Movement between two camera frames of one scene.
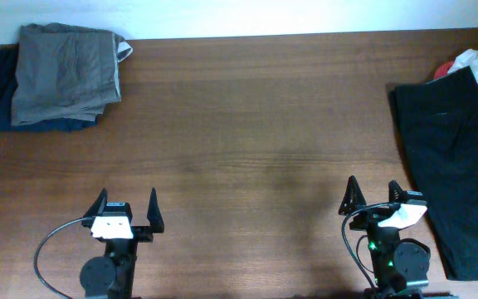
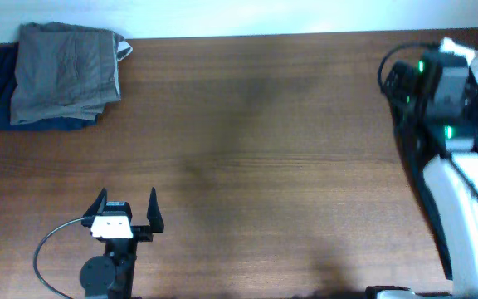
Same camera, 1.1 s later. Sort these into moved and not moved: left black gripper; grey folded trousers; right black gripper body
Moved: right black gripper body
Not moved: grey folded trousers; left black gripper
